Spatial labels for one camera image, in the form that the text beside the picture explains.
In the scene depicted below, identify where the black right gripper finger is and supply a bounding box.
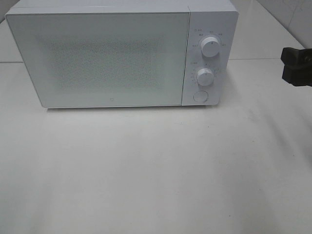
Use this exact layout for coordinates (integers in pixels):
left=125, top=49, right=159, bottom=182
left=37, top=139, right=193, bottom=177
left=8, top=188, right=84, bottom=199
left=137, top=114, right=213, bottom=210
left=282, top=65, right=312, bottom=87
left=281, top=47, right=312, bottom=66

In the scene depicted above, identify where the white control knob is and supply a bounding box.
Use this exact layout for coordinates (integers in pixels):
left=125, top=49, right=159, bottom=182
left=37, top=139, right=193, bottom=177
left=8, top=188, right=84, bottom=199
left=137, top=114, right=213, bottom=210
left=196, top=68, right=215, bottom=86
left=200, top=36, right=220, bottom=58

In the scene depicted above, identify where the round door release button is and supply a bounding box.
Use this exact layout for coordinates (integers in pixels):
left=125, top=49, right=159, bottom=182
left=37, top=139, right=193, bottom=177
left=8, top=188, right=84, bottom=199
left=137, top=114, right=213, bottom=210
left=193, top=91, right=209, bottom=103

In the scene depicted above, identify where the white microwave door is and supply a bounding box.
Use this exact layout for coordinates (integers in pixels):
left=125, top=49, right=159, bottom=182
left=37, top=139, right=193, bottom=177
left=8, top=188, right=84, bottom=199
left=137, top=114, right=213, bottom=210
left=7, top=13, right=189, bottom=108

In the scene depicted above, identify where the white microwave oven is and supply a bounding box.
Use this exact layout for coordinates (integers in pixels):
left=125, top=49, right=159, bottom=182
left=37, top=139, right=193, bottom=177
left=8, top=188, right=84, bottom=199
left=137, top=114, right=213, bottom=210
left=5, top=0, right=239, bottom=108

